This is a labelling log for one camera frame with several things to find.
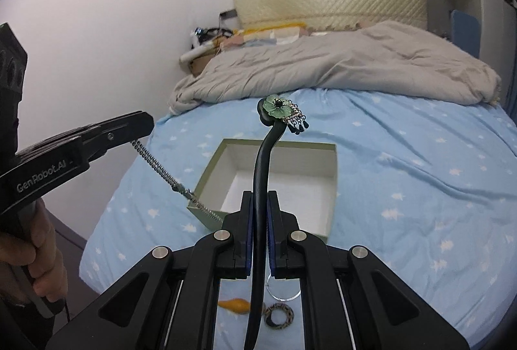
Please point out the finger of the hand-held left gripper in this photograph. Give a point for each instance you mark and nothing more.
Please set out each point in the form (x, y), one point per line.
(121, 128)

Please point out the patchwork pillow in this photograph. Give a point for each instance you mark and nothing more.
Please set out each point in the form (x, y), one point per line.
(262, 38)

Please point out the black wall socket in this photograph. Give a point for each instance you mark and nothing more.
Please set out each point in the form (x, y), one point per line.
(227, 15)

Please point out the yellow cloth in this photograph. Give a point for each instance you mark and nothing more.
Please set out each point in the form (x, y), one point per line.
(282, 26)

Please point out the green cardboard box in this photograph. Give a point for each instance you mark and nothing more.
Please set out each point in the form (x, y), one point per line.
(236, 182)

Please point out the blue star-printed bedsheet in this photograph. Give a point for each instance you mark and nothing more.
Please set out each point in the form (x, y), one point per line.
(404, 192)

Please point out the black hairpin with green flower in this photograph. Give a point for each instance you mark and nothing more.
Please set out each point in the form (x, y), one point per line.
(262, 156)

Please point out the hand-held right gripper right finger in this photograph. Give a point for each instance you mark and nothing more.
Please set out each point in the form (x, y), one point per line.
(274, 237)

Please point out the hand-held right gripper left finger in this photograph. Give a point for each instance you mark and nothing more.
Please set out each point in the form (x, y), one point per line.
(247, 237)

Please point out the person's left hand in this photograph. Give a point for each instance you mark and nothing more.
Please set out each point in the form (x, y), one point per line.
(44, 253)

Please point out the blue padded panel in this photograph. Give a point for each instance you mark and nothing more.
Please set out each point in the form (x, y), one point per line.
(464, 31)

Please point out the white rolled tube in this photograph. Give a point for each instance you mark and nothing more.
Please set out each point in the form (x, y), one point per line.
(198, 51)

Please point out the grey duvet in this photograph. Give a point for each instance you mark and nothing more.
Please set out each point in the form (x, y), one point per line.
(323, 59)

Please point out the orange gourd pendant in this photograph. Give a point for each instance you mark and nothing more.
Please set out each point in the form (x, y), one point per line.
(236, 305)

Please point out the brown cardboard box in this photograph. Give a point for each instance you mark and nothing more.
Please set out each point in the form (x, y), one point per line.
(198, 66)

